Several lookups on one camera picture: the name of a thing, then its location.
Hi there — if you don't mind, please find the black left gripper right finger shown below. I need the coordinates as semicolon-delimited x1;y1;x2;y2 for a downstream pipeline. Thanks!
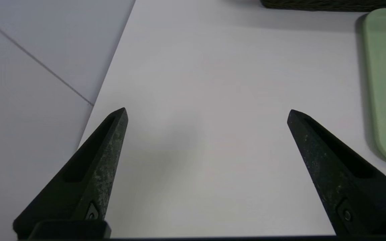
287;109;386;236

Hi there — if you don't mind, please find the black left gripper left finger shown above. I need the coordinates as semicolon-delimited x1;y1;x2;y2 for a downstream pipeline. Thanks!
13;107;128;238

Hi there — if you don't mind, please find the dark brown wicker basket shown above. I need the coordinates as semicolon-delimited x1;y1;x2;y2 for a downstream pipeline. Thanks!
260;0;386;12

